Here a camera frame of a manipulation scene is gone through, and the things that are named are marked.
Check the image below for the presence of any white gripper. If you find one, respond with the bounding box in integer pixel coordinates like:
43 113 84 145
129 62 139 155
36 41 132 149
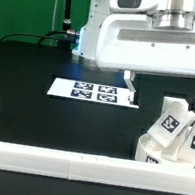
95 13 195 105

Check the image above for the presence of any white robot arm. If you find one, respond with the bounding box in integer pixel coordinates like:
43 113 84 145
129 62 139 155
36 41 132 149
73 0 195 111

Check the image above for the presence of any white marker sheet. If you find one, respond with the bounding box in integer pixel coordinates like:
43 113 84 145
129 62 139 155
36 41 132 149
48 77 139 108

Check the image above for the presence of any white U-shaped fence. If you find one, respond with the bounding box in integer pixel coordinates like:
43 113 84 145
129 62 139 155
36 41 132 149
0 142 195 195

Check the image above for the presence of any black vertical hose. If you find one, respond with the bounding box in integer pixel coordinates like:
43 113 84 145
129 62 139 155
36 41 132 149
58 0 76 34

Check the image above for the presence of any black cable on table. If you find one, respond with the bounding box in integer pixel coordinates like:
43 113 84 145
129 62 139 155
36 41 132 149
0 18 82 58

